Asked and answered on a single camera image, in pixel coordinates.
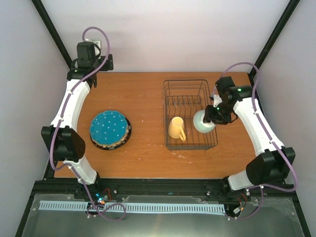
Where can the black front rail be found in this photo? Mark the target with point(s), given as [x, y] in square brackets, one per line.
[118, 189]

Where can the light blue slotted cable duct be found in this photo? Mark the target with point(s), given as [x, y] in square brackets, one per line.
[138, 208]

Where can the black frame post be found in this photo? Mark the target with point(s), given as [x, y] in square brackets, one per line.
[41, 10]
[281, 23]

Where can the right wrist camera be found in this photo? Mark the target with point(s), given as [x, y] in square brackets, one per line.
[216, 100]

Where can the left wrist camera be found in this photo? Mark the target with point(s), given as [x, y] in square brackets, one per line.
[97, 42]

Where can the teal dotted plate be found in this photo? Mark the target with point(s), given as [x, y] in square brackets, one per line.
[108, 127]

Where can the dark wire dish rack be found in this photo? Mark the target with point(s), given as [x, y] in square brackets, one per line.
[183, 98]

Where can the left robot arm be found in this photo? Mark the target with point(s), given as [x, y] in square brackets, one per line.
[61, 138]

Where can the dark patterned plate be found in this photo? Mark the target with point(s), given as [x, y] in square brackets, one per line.
[118, 145]

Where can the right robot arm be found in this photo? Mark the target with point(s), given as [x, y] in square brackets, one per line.
[273, 161]

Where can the black right frame post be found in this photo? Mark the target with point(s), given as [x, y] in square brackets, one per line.
[281, 23]

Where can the yellow ceramic mug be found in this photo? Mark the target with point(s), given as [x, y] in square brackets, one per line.
[176, 129]

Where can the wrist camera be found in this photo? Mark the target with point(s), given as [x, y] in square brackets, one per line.
[216, 100]
[97, 42]

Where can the metal front plate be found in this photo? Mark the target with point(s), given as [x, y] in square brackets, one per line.
[274, 217]

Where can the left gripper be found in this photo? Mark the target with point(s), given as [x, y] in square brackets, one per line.
[105, 67]

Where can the pale green ceramic bowl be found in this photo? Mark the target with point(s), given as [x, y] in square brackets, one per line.
[200, 126]

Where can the black left frame post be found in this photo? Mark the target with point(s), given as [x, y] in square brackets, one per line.
[41, 10]

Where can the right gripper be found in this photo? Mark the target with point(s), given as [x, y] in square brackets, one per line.
[209, 117]

